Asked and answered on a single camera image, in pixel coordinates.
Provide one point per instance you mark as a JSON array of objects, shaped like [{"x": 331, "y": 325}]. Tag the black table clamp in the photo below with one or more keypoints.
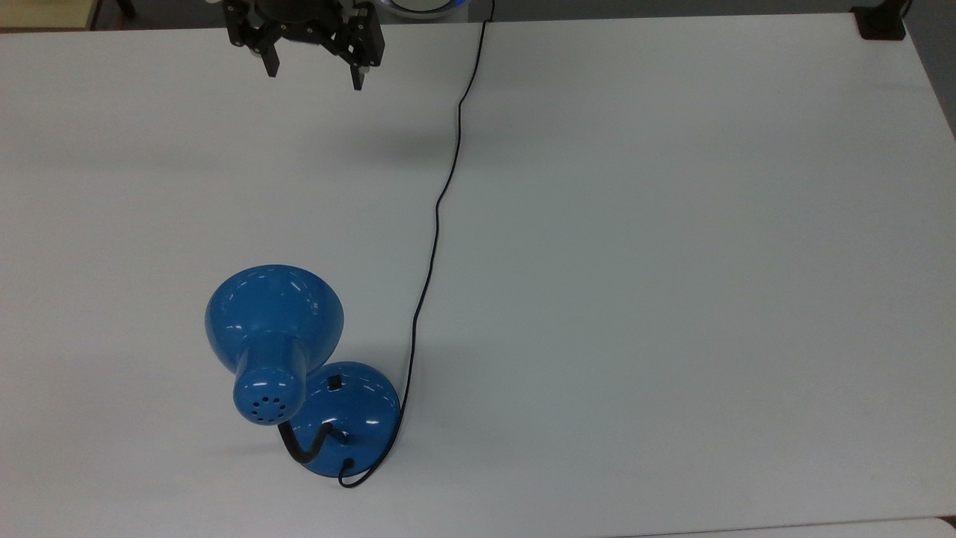
[{"x": 880, "y": 21}]

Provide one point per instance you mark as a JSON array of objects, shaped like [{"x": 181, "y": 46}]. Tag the dark chair leg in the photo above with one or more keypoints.
[{"x": 127, "y": 7}]

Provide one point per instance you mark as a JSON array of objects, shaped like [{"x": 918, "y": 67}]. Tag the blue desk lamp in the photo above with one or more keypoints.
[{"x": 272, "y": 314}]

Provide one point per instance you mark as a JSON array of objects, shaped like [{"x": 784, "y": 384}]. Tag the wooden furniture piece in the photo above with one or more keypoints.
[{"x": 45, "y": 13}]

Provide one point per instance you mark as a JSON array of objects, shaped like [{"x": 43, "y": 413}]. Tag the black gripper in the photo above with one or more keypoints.
[{"x": 302, "y": 19}]

